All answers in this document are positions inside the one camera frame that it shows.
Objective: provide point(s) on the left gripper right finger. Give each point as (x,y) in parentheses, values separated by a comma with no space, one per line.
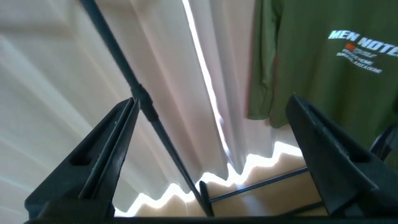
(342,186)

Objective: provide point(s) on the green printed t-shirt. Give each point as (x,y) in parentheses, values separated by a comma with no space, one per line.
(311,77)

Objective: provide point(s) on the black clothes rack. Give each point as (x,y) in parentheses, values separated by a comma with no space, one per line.
(146,102)

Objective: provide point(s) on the beige curtain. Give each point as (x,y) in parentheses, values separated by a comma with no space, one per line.
(62,62)

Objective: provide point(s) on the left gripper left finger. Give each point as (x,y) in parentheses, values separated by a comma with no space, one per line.
(62,193)

